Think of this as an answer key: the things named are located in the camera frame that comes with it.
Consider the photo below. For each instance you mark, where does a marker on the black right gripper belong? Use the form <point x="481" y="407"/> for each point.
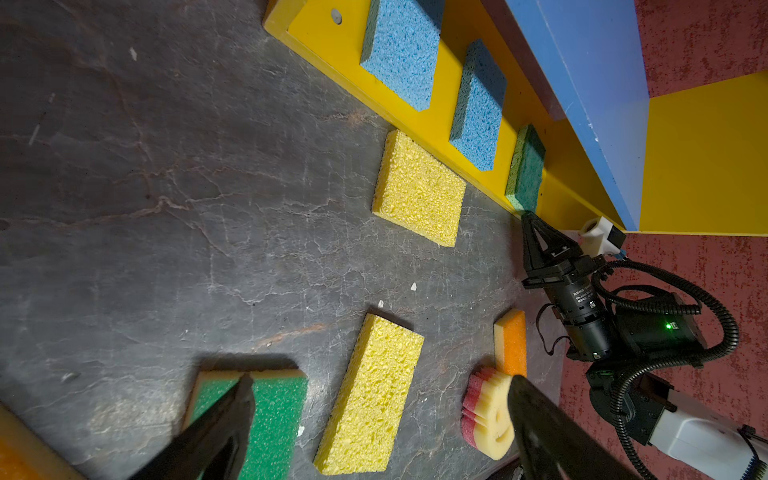
<point x="566" y="281"/>

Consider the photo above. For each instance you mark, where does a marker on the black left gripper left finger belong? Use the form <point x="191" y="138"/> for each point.
<point x="212" y="447"/>

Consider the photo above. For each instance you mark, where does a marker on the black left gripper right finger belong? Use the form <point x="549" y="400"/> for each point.
<point x="551" y="445"/>

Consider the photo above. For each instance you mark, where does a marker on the dark green scrub sponge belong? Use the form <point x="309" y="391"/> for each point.
<point x="526" y="170"/>

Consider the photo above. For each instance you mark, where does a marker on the light green sponge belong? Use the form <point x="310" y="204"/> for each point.
<point x="279" y="397"/>

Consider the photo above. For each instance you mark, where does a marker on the blue sponge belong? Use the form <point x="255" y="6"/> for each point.
<point x="400" y="47"/>
<point x="478" y="113"/>

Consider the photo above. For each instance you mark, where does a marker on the yellow shelf pink blue boards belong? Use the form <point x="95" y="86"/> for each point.
<point x="691" y="162"/>

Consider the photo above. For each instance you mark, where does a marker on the yellow smiley face sponge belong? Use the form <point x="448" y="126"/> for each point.
<point x="486" y="423"/>

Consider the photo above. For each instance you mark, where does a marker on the orange sponge right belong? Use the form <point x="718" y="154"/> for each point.
<point x="510" y="343"/>

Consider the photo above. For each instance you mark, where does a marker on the orange sponge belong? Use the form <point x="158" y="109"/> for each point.
<point x="510" y="343"/>
<point x="25" y="456"/>

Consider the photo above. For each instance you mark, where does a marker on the orange sponge left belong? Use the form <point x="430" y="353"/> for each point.
<point x="25" y="456"/>

